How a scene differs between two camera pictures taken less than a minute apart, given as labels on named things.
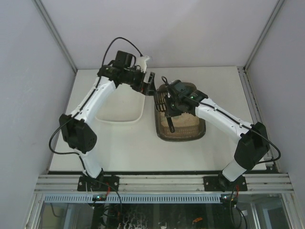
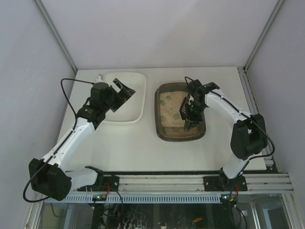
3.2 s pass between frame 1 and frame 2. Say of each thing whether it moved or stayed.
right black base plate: stayed
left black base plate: stayed
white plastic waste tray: stayed
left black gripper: moved
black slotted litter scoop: moved
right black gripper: moved
